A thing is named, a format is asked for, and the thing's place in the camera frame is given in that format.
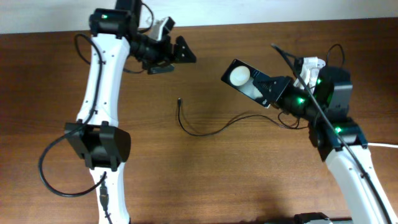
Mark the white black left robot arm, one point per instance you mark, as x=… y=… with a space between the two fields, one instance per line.
x=95 y=135

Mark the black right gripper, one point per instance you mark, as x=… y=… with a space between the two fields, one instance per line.
x=282 y=84

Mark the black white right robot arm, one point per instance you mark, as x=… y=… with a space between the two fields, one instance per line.
x=340 y=141

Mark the black smartphone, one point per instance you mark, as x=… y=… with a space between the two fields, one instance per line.
x=240 y=76

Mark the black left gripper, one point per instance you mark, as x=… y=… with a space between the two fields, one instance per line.
x=168 y=56

